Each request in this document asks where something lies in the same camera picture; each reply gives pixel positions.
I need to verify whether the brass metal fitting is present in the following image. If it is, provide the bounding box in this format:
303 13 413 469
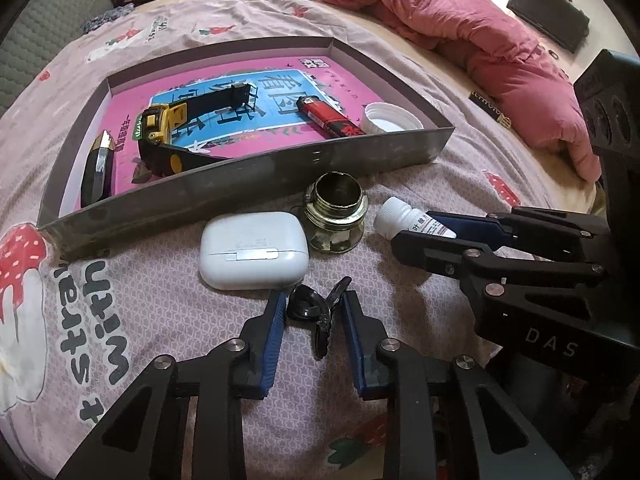
302 171 369 255

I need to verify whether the white earbuds case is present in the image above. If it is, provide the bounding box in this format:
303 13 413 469
198 211 309 292

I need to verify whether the crumpled pink duvet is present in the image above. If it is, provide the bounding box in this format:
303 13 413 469
321 0 601 183

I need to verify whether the pink and blue book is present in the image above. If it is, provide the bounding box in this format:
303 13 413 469
61 54 381 214

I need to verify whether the blue patterned cloth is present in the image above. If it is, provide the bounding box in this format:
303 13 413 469
82 3 134 34

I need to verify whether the shallow grey cardboard box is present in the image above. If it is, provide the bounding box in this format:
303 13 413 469
37 37 454 258

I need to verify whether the grey quilted headboard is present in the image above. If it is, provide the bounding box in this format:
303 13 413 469
1 0 113 112

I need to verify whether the white medicine bottle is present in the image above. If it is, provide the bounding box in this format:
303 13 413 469
373 197 457 240

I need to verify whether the pink strawberry bear blanket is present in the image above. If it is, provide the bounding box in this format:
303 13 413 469
0 0 597 480

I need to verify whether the red lighter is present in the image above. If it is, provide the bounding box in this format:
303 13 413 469
296 96 366 138

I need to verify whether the black television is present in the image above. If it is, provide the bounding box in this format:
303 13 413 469
506 0 590 53

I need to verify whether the small black clip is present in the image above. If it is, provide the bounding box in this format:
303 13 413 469
286 276 352 360

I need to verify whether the white plastic bottle cap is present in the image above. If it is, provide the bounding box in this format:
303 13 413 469
360 102 423 134

